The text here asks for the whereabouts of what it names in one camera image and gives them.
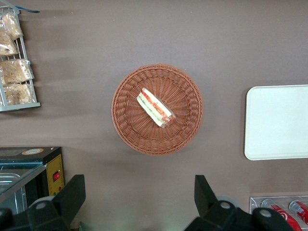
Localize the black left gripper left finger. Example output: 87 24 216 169
27 174 86 231

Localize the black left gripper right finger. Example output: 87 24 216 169
184 175 241 231

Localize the cream plastic tray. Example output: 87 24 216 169
244 84 308 161

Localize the clear acrylic bottle rack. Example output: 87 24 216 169
249 195 308 231

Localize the red cola bottle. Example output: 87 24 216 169
288 201 308 226
261 198 303 231

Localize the round brown wicker basket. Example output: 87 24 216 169
111 63 205 157

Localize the triangular wrapped sandwich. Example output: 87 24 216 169
136 88 176 128

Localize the clear bag of crackers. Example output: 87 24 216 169
0 59 34 85
1 12 24 40
0 33 20 56
2 83 34 106

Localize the grey wire snack rack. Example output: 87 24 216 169
0 6 41 113

